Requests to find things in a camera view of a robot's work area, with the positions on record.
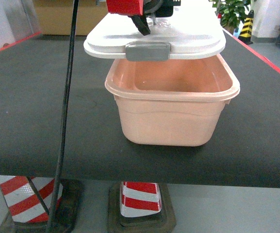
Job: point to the cardboard box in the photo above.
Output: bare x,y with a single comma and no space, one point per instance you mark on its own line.
55,17

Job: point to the pink plastic storage box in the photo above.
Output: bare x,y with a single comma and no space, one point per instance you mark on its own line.
174,102

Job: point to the green potted plant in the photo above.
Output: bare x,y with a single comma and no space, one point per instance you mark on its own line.
233,12

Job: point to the yellow black striped bollard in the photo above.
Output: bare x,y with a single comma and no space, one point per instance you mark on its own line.
246,31

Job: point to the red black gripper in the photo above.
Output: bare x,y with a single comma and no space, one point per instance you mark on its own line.
138,9

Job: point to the white lid with grey handle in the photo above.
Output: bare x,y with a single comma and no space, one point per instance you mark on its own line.
192,32

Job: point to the black table mat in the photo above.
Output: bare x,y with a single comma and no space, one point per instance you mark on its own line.
243,151

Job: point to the red white striped bollard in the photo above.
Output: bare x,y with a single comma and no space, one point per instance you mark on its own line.
28,201

